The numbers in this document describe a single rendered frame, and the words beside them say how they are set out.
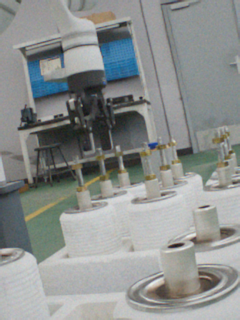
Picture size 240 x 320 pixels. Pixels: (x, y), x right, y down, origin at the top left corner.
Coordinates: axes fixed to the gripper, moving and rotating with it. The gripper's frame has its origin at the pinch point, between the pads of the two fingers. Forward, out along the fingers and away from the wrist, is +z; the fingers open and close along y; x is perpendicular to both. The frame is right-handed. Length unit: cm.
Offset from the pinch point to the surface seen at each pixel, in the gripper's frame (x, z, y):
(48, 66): 298, -118, 423
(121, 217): -3.9, 13.6, -3.2
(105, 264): -8.1, 17.9, -18.7
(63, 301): -12.0, 17.1, -36.0
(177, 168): -10.3, 7.7, 12.3
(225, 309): -36, 10, -53
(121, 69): 208, -91, 455
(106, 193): -0.6, 9.1, -1.2
